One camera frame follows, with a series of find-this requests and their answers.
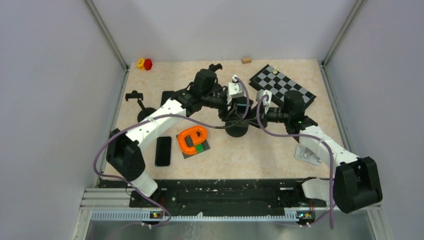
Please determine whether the black grey chessboard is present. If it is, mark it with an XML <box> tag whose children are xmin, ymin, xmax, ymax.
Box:
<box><xmin>249</xmin><ymin>64</ymin><xmax>317</xmax><ymax>108</ymax></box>

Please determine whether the teal edged black phone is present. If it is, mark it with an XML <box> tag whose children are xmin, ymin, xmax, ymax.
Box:
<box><xmin>234</xmin><ymin>96</ymin><xmax>253</xmax><ymax>117</ymax></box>

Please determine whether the yellow toy block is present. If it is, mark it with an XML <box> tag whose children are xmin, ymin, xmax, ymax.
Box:
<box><xmin>137</xmin><ymin>58</ymin><xmax>145</xmax><ymax>70</ymax></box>

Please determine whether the grey building baseplate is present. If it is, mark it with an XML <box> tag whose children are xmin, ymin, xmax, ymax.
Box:
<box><xmin>177</xmin><ymin>135</ymin><xmax>211</xmax><ymax>159</ymax></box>

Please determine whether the black phone lower left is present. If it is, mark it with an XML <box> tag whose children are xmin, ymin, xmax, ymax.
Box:
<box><xmin>154</xmin><ymin>136</ymin><xmax>172</xmax><ymax>167</ymax></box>

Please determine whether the green building brick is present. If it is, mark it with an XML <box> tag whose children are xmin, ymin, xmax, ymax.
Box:
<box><xmin>194</xmin><ymin>144</ymin><xmax>204</xmax><ymax>154</ymax></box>

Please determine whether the red toy block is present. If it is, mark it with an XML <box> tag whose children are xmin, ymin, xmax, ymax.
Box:
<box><xmin>143</xmin><ymin>58</ymin><xmax>153</xmax><ymax>71</ymax></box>

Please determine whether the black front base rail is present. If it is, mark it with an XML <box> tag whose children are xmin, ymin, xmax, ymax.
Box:
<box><xmin>99</xmin><ymin>178</ymin><xmax>327</xmax><ymax>219</ymax></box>

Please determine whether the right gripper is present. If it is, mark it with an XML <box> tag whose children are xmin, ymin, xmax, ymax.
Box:
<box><xmin>242</xmin><ymin>102</ymin><xmax>291</xmax><ymax>129</ymax></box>

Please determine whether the white plastic phone holder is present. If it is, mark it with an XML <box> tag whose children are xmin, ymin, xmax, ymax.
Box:
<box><xmin>294</xmin><ymin>145</ymin><xmax>321</xmax><ymax>165</ymax></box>

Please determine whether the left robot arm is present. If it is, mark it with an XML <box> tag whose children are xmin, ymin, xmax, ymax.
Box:
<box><xmin>105</xmin><ymin>69</ymin><xmax>249</xmax><ymax>207</ymax></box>

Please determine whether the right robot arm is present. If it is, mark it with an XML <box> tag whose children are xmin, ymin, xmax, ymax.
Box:
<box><xmin>254</xmin><ymin>90</ymin><xmax>383</xmax><ymax>214</ymax></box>

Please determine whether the black phone stand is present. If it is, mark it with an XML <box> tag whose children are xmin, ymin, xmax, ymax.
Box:
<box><xmin>224</xmin><ymin>113</ymin><xmax>249</xmax><ymax>138</ymax></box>
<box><xmin>208</xmin><ymin>63</ymin><xmax>223</xmax><ymax>72</ymax></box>
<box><xmin>124</xmin><ymin>90</ymin><xmax>156</xmax><ymax>123</ymax></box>

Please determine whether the orange plastic ring toy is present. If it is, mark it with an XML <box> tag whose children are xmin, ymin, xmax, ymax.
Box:
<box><xmin>177</xmin><ymin>125</ymin><xmax>208</xmax><ymax>156</ymax></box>

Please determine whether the small wooden block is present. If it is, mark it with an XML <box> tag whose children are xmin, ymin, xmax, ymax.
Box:
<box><xmin>241</xmin><ymin>57</ymin><xmax>253</xmax><ymax>64</ymax></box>

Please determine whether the black phone upper left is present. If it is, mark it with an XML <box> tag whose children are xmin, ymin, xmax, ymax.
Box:
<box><xmin>160</xmin><ymin>90</ymin><xmax>175</xmax><ymax>107</ymax></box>

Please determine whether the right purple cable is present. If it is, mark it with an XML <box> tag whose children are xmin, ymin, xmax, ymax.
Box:
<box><xmin>256</xmin><ymin>95</ymin><xmax>336</xmax><ymax>230</ymax></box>

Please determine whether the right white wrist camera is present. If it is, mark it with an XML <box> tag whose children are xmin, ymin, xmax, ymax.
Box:
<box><xmin>256</xmin><ymin>89</ymin><xmax>273</xmax><ymax>114</ymax></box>

